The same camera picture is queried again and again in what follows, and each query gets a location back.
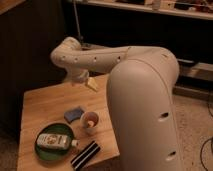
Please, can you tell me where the white green-labelled bottle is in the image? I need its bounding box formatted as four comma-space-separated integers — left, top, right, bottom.
36, 133, 78, 150

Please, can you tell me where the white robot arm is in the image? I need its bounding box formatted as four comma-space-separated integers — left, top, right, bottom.
51, 37, 184, 171

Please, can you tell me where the blue sponge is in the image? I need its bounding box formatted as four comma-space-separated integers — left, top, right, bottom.
64, 106, 85, 123

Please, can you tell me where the black white striped cloth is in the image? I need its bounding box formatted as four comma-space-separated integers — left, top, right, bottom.
71, 141, 100, 171

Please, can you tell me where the black floor cable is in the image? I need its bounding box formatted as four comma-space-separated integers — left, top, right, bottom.
199, 99, 213, 171

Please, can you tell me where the white paper cup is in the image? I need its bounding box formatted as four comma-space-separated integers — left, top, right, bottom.
80, 112, 99, 134

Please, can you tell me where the grey baseboard heater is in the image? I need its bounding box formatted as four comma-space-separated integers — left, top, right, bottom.
79, 41, 213, 83

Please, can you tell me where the metal pole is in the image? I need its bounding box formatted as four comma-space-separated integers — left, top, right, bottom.
73, 0, 83, 44

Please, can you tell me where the wooden wall shelf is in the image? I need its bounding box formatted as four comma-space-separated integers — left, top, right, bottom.
66, 0, 213, 22

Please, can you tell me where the wooden table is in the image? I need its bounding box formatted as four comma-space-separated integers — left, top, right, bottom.
17, 75, 121, 171

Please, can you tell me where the green round plate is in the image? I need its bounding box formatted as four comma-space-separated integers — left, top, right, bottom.
34, 123, 78, 162

